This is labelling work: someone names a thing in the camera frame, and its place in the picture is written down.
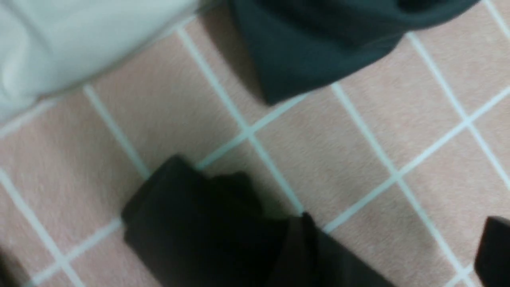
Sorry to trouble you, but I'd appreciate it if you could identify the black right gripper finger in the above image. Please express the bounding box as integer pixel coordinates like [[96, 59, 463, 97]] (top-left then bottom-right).
[[474, 216, 510, 287]]

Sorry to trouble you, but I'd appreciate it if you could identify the white shirt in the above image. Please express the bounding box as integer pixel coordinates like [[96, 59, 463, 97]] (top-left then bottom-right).
[[0, 0, 205, 122]]

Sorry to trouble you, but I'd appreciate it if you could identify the dark gray long-sleeved shirt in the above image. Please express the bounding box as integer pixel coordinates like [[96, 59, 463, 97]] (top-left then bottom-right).
[[0, 155, 395, 287]]

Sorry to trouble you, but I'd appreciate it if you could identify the pink checkered tablecloth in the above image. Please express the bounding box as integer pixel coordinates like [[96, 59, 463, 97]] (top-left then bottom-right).
[[1, 0, 509, 287]]

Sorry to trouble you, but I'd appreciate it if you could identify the dark teal gray shirt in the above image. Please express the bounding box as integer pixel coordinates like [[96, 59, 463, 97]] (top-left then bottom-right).
[[228, 0, 477, 106]]

